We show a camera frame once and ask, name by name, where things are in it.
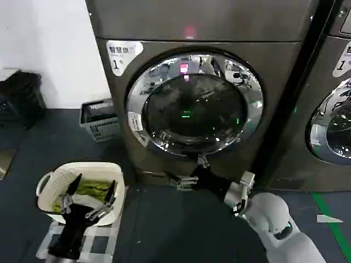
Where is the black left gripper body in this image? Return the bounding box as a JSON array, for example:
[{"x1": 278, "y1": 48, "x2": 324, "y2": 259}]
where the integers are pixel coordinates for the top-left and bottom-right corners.
[{"x1": 48, "y1": 203, "x2": 96, "y2": 260}]

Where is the round glass dryer door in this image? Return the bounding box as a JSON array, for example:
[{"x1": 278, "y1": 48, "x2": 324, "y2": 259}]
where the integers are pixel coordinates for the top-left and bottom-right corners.
[
  {"x1": 308, "y1": 78, "x2": 351, "y2": 167},
  {"x1": 124, "y1": 48, "x2": 264, "y2": 161}
]

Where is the white plastic laundry basket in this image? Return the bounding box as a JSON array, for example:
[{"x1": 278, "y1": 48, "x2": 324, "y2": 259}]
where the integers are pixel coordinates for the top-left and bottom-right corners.
[{"x1": 35, "y1": 161, "x2": 127, "y2": 227}]

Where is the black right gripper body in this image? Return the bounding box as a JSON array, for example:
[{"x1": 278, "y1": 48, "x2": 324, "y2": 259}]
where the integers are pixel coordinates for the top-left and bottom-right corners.
[{"x1": 191, "y1": 166, "x2": 234, "y2": 202}]

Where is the green floor tape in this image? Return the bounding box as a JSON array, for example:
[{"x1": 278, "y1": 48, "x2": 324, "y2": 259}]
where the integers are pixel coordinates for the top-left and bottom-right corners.
[{"x1": 311, "y1": 191, "x2": 351, "y2": 261}]

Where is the white cloth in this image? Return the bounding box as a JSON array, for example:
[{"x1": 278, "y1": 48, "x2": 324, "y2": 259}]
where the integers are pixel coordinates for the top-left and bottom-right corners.
[{"x1": 59, "y1": 192, "x2": 105, "y2": 209}]

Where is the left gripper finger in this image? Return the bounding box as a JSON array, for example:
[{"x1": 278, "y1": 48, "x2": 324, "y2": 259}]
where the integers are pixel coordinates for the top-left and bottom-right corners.
[
  {"x1": 60, "y1": 173, "x2": 83, "y2": 214},
  {"x1": 85, "y1": 180, "x2": 117, "y2": 221}
]

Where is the white paper scrap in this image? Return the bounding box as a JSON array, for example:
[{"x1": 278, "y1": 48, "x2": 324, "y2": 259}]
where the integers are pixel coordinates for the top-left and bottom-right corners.
[{"x1": 316, "y1": 214, "x2": 344, "y2": 224}]

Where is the grey dryer with red light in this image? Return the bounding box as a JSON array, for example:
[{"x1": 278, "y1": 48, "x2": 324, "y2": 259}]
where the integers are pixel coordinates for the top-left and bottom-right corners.
[{"x1": 84, "y1": 0, "x2": 337, "y2": 192}]

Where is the grey checkered floor mat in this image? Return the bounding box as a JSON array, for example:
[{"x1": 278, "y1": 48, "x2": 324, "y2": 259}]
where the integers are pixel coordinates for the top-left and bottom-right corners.
[{"x1": 35, "y1": 219, "x2": 122, "y2": 260}]

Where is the white number label sticker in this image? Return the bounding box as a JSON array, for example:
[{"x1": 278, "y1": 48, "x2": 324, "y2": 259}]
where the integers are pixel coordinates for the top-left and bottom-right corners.
[
  {"x1": 105, "y1": 40, "x2": 144, "y2": 77},
  {"x1": 332, "y1": 41, "x2": 351, "y2": 79}
]

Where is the green cloth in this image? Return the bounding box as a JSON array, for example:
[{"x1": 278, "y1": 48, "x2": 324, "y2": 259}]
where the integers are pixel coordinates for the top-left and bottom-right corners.
[{"x1": 52, "y1": 179, "x2": 115, "y2": 213}]

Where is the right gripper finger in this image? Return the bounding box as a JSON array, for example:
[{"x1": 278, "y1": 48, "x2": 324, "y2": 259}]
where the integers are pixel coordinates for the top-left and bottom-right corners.
[
  {"x1": 197, "y1": 153, "x2": 211, "y2": 169},
  {"x1": 169, "y1": 174, "x2": 199, "y2": 191}
]

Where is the grey slatted plastic basket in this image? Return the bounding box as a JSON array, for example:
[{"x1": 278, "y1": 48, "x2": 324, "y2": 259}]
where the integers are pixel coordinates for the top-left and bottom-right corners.
[{"x1": 79, "y1": 100, "x2": 120, "y2": 142}]

